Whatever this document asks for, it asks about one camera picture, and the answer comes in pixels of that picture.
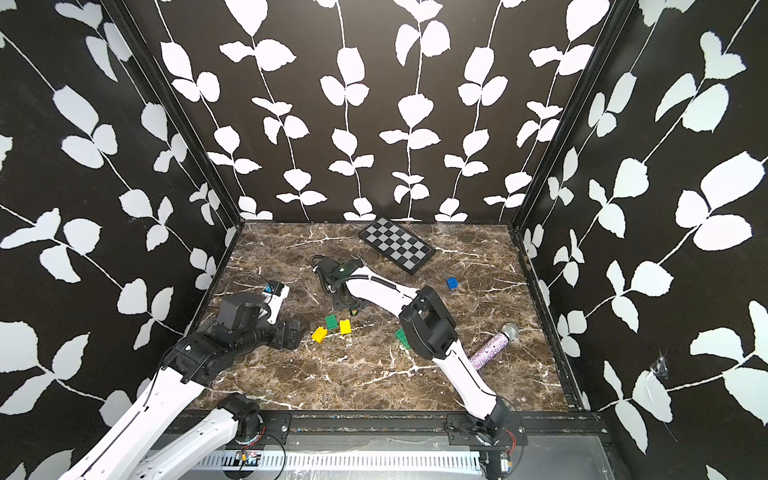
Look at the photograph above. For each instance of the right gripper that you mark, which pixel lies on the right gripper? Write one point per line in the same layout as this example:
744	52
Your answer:
336	302

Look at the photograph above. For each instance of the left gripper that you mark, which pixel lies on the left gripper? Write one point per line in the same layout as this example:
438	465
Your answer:
282	340

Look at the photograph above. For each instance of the yellow small brick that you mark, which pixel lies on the yellow small brick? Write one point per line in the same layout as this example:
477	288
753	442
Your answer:
345	327

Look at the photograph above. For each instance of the green long brick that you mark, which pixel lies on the green long brick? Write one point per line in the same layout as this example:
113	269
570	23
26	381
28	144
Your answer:
401	336

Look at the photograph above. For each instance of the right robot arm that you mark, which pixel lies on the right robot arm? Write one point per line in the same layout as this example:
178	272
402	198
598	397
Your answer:
429	328

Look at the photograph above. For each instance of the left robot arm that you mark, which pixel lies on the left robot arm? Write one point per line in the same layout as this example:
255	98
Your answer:
125	451

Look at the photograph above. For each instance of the yellow brick lower left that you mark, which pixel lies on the yellow brick lower left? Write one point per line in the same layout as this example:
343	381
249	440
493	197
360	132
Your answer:
319	335

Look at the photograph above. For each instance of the black white checkerboard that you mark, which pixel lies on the black white checkerboard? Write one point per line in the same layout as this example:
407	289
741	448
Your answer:
397	244

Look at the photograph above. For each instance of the purple glitter microphone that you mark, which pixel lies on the purple glitter microphone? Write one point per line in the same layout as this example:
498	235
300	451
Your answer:
508	333

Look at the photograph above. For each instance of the white slotted cable duct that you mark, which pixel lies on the white slotted cable duct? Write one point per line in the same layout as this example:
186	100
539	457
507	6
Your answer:
463	462

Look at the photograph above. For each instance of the black mounting rail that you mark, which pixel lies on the black mounting rail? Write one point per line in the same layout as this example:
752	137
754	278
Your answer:
519	429

